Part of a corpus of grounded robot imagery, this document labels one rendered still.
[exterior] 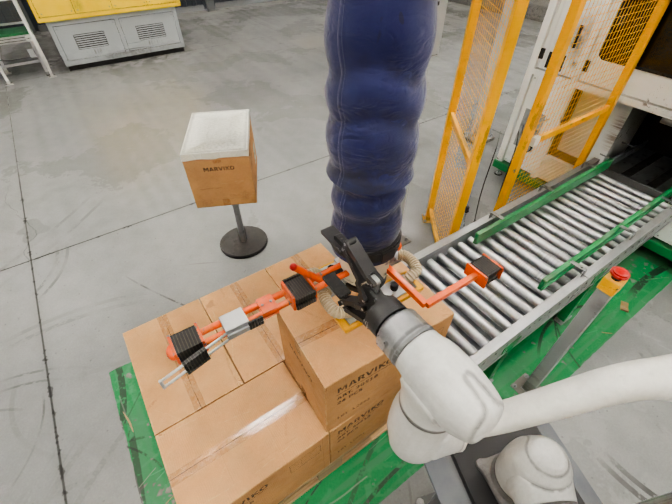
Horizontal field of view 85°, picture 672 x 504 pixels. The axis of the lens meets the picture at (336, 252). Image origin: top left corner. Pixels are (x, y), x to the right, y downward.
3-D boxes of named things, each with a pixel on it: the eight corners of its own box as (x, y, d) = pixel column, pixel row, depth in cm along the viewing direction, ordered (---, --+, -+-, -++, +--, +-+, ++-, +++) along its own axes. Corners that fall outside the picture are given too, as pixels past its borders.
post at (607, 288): (526, 381, 225) (612, 269, 156) (536, 390, 221) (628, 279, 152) (519, 387, 223) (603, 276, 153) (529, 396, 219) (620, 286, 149)
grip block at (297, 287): (303, 281, 122) (302, 269, 118) (319, 301, 116) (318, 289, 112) (281, 292, 119) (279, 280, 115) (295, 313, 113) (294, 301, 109)
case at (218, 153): (257, 202, 253) (247, 149, 225) (196, 208, 248) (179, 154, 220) (257, 158, 295) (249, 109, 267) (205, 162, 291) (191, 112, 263)
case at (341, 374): (385, 306, 199) (393, 253, 171) (435, 363, 174) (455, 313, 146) (284, 358, 176) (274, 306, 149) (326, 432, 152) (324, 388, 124)
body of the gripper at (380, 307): (378, 320, 60) (346, 284, 66) (374, 348, 66) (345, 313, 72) (412, 300, 63) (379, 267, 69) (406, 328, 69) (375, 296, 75)
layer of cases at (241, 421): (322, 283, 263) (320, 242, 235) (420, 396, 204) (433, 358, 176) (149, 371, 214) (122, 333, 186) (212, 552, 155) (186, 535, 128)
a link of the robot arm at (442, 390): (398, 343, 55) (382, 389, 64) (480, 434, 46) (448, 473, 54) (447, 316, 60) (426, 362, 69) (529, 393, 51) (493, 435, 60)
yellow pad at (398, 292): (405, 273, 138) (407, 263, 135) (423, 290, 132) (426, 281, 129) (329, 313, 125) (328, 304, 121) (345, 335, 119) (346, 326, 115)
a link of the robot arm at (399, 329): (391, 376, 63) (370, 350, 66) (430, 349, 66) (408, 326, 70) (397, 347, 56) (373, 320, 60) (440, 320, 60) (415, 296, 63)
